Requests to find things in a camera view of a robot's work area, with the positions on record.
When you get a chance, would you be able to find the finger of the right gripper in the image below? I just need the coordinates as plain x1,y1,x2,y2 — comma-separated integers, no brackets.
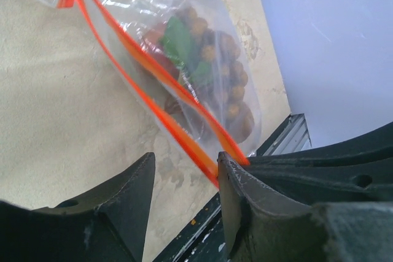
245,123,392,205

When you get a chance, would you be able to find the aluminium rail frame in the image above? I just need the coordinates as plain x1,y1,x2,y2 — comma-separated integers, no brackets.
260,114,312,156

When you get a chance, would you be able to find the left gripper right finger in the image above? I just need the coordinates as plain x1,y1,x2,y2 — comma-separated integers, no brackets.
217,152,392,261

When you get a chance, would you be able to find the clear bag of mushrooms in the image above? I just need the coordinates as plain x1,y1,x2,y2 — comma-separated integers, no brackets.
40,0,262,184

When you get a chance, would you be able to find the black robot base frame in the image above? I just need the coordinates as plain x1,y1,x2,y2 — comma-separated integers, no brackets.
151,114,308,262

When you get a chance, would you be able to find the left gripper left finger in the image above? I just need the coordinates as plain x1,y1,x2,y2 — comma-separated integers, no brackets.
1,152,155,261

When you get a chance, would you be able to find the brown longan fruit cluster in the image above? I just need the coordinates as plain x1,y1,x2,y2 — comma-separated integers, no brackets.
176,6,255,144

